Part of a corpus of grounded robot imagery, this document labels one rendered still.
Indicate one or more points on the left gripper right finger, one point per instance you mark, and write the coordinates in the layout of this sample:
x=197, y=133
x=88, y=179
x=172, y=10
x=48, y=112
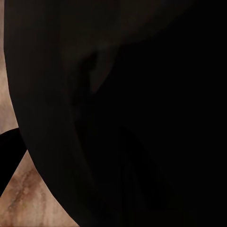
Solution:
x=165, y=209

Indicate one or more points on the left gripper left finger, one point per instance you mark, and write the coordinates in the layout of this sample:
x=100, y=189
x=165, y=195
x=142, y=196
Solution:
x=12, y=149

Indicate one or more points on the cauldron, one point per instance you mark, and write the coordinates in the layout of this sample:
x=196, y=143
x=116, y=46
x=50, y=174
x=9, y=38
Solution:
x=79, y=69

